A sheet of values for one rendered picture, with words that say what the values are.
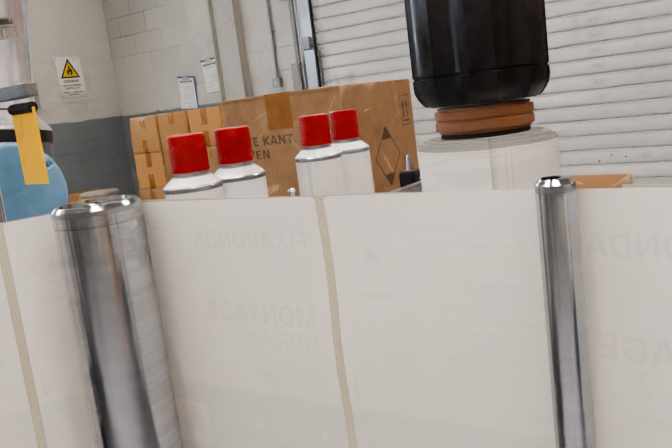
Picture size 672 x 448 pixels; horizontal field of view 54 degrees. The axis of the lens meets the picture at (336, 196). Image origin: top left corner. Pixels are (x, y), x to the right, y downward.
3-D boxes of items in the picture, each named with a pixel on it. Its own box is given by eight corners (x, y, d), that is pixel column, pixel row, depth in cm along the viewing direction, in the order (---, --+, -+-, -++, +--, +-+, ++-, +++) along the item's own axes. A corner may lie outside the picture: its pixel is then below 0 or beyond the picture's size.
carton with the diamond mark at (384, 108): (359, 250, 108) (339, 84, 104) (241, 250, 120) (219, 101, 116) (424, 212, 134) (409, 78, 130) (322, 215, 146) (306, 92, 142)
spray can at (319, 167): (341, 303, 72) (317, 114, 69) (304, 300, 75) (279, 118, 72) (367, 289, 76) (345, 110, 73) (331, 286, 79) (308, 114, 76)
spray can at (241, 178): (264, 348, 61) (231, 128, 58) (224, 341, 64) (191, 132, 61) (298, 328, 65) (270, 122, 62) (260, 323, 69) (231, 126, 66)
